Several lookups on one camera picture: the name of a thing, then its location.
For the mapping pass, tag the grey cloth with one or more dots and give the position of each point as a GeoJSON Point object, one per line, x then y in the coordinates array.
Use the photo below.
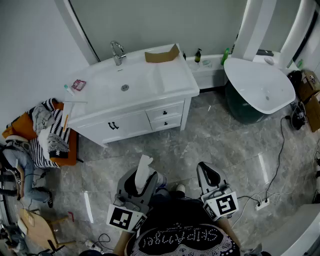
{"type": "Point", "coordinates": [252, 250]}

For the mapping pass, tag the wooden chair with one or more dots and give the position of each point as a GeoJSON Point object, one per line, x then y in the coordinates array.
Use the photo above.
{"type": "Point", "coordinates": [40, 230]}

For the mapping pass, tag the white freestanding bathtub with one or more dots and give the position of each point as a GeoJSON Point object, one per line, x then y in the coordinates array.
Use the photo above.
{"type": "Point", "coordinates": [255, 82]}

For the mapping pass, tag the person's right forearm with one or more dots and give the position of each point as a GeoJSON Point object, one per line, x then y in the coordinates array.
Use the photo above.
{"type": "Point", "coordinates": [231, 232]}

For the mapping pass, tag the brown cardboard piece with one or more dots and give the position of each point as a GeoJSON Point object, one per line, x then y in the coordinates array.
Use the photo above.
{"type": "Point", "coordinates": [157, 57]}

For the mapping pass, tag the white power strip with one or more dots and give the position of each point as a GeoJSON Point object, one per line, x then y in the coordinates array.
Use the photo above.
{"type": "Point", "coordinates": [262, 205]}

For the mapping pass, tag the chrome faucet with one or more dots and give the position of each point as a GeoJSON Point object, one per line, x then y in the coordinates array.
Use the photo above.
{"type": "Point", "coordinates": [116, 57]}

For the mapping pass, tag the person's left forearm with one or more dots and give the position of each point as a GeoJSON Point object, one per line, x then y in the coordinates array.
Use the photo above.
{"type": "Point", "coordinates": [125, 245]}

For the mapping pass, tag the white vanity table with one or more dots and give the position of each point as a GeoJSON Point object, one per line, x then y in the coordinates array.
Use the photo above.
{"type": "Point", "coordinates": [172, 77]}

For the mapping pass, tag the white packet with orange strip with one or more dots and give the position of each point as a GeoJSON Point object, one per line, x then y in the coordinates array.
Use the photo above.
{"type": "Point", "coordinates": [67, 116]}

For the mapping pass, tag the white cabinet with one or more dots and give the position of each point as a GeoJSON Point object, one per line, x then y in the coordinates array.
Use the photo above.
{"type": "Point", "coordinates": [300, 230]}

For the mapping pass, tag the black bag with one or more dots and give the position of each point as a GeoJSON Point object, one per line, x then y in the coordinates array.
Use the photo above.
{"type": "Point", "coordinates": [295, 78]}

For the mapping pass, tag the green soap dish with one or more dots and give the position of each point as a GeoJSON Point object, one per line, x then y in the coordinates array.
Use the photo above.
{"type": "Point", "coordinates": [207, 63]}

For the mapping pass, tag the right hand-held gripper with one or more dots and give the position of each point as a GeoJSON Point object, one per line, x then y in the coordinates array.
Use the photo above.
{"type": "Point", "coordinates": [225, 205]}

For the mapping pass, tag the black flat box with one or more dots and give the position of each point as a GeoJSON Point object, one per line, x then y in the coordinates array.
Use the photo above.
{"type": "Point", "coordinates": [265, 52]}

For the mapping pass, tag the white tube with teal cap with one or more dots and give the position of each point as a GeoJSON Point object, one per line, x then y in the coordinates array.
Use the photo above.
{"type": "Point", "coordinates": [69, 90]}

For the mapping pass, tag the metal sink drain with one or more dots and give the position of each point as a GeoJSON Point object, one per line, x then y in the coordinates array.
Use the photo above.
{"type": "Point", "coordinates": [125, 87]}

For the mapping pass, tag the green bottle with long nozzle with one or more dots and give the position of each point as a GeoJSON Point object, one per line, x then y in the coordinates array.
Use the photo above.
{"type": "Point", "coordinates": [225, 57]}

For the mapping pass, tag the person's white shoe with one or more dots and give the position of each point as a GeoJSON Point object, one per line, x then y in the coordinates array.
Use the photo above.
{"type": "Point", "coordinates": [180, 190]}

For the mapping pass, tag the white ledge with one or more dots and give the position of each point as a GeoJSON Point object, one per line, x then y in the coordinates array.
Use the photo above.
{"type": "Point", "coordinates": [210, 75]}

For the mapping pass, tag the dark pump bottle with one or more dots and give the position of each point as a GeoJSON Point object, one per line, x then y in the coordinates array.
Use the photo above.
{"type": "Point", "coordinates": [198, 57]}

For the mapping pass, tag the pink packet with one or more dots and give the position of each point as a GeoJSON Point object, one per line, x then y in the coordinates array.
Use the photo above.
{"type": "Point", "coordinates": [78, 85]}

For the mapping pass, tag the grey crumpled clothing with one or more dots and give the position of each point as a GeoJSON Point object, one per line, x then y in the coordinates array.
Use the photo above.
{"type": "Point", "coordinates": [42, 117]}

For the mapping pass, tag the person's black printed shirt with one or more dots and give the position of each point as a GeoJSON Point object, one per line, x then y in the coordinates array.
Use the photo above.
{"type": "Point", "coordinates": [185, 225]}

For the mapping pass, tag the orange sofa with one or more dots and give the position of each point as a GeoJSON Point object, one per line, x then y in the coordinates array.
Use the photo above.
{"type": "Point", "coordinates": [22, 125]}

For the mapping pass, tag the cardboard box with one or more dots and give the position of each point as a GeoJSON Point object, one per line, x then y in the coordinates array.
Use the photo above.
{"type": "Point", "coordinates": [314, 112]}
{"type": "Point", "coordinates": [310, 85]}

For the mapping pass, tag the small red bracket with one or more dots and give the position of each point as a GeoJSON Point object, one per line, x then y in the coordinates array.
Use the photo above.
{"type": "Point", "coordinates": [72, 215]}

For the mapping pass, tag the white oval soap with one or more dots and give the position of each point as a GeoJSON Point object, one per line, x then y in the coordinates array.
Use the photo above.
{"type": "Point", "coordinates": [269, 60]}

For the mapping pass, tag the white power adapter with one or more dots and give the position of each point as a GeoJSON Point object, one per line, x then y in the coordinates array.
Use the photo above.
{"type": "Point", "coordinates": [92, 245]}

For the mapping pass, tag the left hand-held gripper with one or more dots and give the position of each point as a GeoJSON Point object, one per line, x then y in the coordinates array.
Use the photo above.
{"type": "Point", "coordinates": [120, 217]}

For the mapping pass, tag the white spray bottle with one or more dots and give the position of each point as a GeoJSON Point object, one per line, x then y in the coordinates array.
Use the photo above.
{"type": "Point", "coordinates": [143, 170]}

